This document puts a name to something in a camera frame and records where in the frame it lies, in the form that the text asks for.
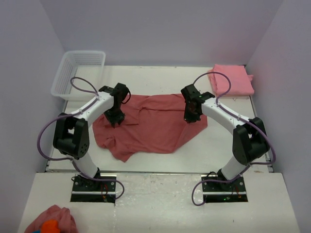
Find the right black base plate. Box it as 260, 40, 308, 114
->
202, 177, 248, 203

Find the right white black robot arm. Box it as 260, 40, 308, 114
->
181, 84, 270, 183

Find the crumpled red cloth pile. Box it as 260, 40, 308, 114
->
24, 205, 79, 233

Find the folded pink t shirt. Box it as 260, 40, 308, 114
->
210, 64, 255, 96

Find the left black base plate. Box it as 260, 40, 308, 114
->
70, 175, 116, 203

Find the red polo t shirt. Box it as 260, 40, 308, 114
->
92, 94, 207, 162

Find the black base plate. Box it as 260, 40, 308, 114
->
70, 175, 116, 203
202, 177, 248, 203

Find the white plastic basket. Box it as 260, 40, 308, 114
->
51, 50, 106, 101

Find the folded peach t shirt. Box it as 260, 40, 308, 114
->
207, 69, 254, 98

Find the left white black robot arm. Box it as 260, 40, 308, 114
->
53, 83, 131, 180

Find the orange blue toy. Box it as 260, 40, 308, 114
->
40, 219, 61, 233

